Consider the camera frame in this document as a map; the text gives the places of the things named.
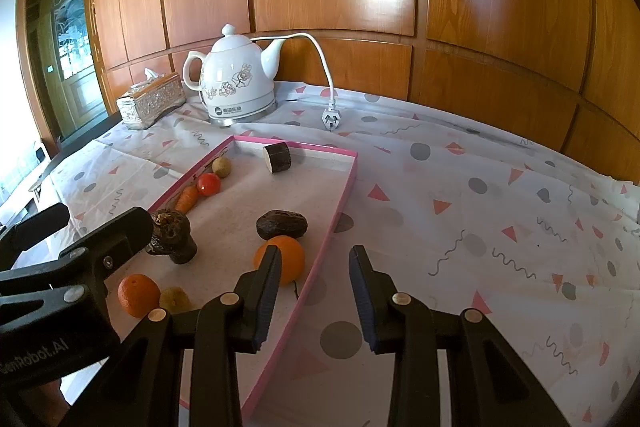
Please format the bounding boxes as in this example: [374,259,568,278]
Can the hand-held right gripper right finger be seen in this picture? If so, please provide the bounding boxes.
[348,245,571,427]

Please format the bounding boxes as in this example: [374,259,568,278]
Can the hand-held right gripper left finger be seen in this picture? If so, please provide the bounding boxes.
[60,245,283,427]

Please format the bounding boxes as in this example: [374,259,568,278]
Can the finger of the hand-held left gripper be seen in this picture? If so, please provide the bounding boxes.
[0,203,71,258]
[0,206,154,295]

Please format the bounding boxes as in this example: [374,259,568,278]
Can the dark brown mangosteen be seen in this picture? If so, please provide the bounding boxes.
[150,208,192,255]

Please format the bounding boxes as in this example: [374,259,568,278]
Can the orange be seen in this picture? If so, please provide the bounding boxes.
[253,235,306,287]
[118,274,162,319]

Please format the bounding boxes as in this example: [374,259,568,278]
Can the dark cylindrical piece pale end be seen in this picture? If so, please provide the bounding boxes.
[263,142,292,176]
[170,237,198,265]

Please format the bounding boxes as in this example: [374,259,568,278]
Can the small carrot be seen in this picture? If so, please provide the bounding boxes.
[173,185,200,214]

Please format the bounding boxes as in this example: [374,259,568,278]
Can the red tomato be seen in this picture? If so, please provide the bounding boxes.
[196,173,222,196]

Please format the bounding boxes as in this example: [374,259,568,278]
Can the pink rimmed white tray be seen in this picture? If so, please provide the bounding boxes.
[107,135,359,414]

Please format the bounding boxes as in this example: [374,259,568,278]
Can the dark brown oval fruit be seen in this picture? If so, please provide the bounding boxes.
[256,210,308,240]

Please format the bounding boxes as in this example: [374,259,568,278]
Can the patterned white tablecloth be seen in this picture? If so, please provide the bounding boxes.
[47,79,640,427]

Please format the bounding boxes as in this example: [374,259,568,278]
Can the ornate silver tissue box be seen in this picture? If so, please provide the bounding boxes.
[116,68,185,130]

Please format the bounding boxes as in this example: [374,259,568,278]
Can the wooden glass door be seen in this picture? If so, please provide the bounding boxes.
[15,0,108,142]

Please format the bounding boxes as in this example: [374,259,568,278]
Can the white floral electric kettle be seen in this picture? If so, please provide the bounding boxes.
[182,23,285,126]

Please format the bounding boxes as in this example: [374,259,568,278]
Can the white power cord with plug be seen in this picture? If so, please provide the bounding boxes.
[251,32,343,132]

